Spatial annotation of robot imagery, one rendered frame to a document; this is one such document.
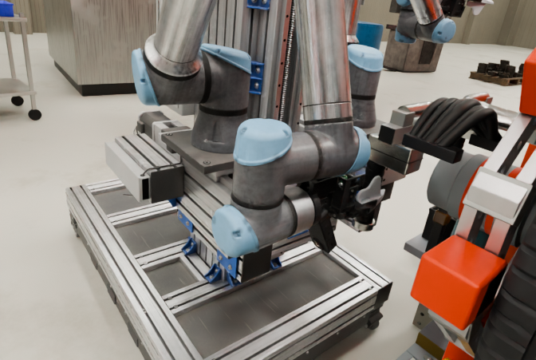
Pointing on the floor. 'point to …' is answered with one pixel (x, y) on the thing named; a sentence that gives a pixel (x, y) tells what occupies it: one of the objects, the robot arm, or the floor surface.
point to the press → (426, 56)
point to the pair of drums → (369, 34)
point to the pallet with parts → (498, 73)
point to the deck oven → (98, 18)
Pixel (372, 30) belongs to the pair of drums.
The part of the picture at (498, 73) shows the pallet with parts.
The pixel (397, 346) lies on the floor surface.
